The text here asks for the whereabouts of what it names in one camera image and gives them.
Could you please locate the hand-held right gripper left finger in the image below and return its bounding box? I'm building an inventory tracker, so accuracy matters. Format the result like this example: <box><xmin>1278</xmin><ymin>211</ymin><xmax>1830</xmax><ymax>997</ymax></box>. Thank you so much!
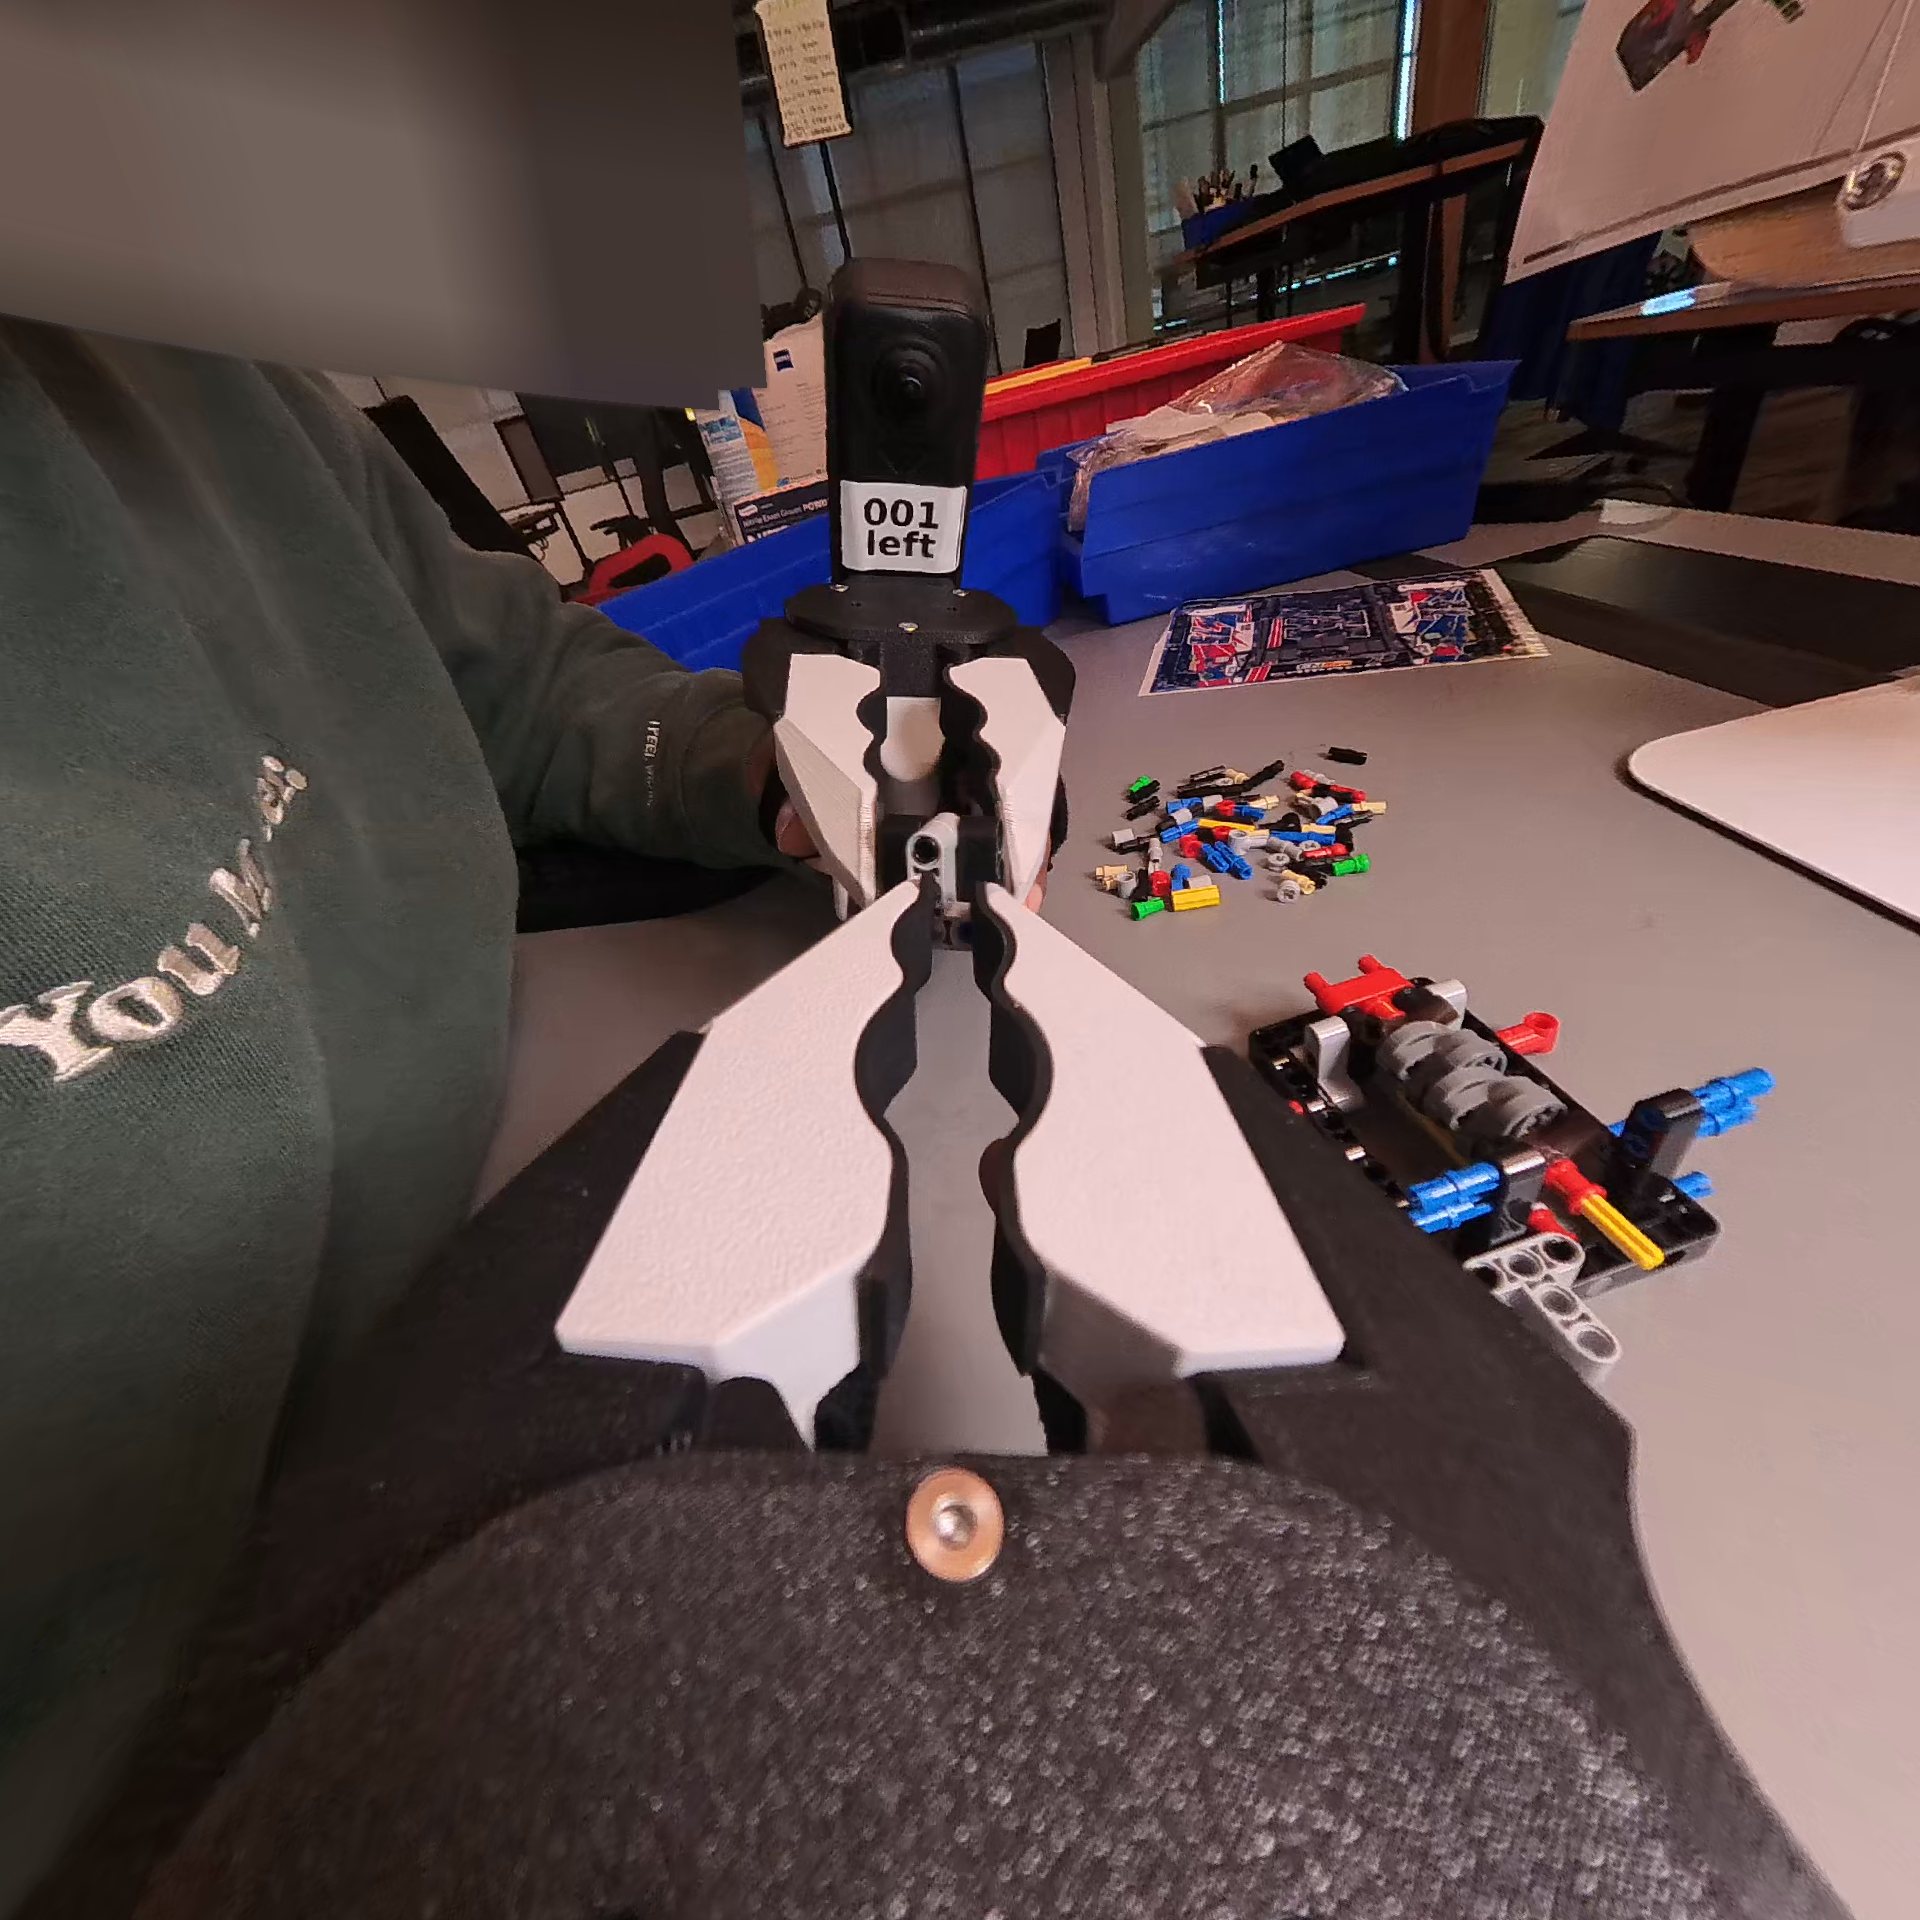
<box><xmin>556</xmin><ymin>877</ymin><xmax>922</xmax><ymax>1450</ymax></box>

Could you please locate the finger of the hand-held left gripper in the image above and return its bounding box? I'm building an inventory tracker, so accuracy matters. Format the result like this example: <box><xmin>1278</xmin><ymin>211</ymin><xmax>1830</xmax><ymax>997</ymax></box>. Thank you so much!
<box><xmin>772</xmin><ymin>651</ymin><xmax>889</xmax><ymax>922</ymax></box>
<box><xmin>944</xmin><ymin>656</ymin><xmax>1070</xmax><ymax>902</ymax></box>

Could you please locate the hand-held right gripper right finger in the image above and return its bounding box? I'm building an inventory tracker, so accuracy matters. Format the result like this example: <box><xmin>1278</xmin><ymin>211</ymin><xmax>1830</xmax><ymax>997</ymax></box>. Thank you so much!
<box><xmin>972</xmin><ymin>877</ymin><xmax>1347</xmax><ymax>1452</ymax></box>

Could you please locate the pile of loose lego pieces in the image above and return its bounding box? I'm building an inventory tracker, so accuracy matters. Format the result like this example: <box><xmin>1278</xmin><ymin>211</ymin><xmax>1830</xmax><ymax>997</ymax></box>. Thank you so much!
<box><xmin>1093</xmin><ymin>746</ymin><xmax>1390</xmax><ymax>922</ymax></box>

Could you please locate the lego engine assembly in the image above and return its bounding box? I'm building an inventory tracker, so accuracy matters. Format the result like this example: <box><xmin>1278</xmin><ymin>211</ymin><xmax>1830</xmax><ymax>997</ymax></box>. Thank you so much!
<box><xmin>1248</xmin><ymin>956</ymin><xmax>1777</xmax><ymax>1389</ymax></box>

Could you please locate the holographic lego sticker sheet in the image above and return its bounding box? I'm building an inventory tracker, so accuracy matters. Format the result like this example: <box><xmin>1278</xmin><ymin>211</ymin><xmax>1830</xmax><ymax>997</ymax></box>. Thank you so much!
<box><xmin>1140</xmin><ymin>570</ymin><xmax>1549</xmax><ymax>697</ymax></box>

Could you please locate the lego instruction booklet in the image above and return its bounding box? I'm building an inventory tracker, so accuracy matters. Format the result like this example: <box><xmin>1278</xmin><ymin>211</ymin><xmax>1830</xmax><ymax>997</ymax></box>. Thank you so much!
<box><xmin>1505</xmin><ymin>0</ymin><xmax>1920</xmax><ymax>289</ymax></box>

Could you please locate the blue plastic bin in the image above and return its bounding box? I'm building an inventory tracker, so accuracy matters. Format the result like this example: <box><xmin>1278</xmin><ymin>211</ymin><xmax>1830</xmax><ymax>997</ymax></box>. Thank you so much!
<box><xmin>596</xmin><ymin>465</ymin><xmax>1074</xmax><ymax>672</ymax></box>
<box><xmin>1062</xmin><ymin>358</ymin><xmax>1520</xmax><ymax>626</ymax></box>

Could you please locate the red plastic bin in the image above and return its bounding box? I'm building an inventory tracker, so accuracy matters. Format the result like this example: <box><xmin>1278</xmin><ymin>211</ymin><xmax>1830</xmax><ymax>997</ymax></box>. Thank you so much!
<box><xmin>976</xmin><ymin>305</ymin><xmax>1369</xmax><ymax>483</ymax></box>

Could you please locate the hanging paper note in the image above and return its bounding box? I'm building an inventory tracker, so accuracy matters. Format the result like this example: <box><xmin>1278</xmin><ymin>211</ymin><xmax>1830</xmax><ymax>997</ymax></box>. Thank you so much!
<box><xmin>752</xmin><ymin>0</ymin><xmax>856</xmax><ymax>148</ymax></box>

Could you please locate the clear bag of parts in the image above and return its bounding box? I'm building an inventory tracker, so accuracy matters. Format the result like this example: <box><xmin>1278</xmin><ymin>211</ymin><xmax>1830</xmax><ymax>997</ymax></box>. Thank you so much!
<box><xmin>1067</xmin><ymin>344</ymin><xmax>1409</xmax><ymax>500</ymax></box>

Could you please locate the person's green sweatshirt torso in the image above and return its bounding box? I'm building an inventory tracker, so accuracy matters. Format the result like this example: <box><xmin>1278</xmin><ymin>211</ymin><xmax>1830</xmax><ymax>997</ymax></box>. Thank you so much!
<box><xmin>0</xmin><ymin>316</ymin><xmax>522</xmax><ymax>1920</ymax></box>

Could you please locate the dark desk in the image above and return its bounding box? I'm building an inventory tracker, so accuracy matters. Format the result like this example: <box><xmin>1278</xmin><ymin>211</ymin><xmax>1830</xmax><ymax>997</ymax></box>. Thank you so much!
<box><xmin>1170</xmin><ymin>116</ymin><xmax>1548</xmax><ymax>366</ymax></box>

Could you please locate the white lamp stand base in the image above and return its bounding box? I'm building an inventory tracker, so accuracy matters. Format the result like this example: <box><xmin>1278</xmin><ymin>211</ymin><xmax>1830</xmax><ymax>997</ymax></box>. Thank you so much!
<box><xmin>1628</xmin><ymin>136</ymin><xmax>1920</xmax><ymax>933</ymax></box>

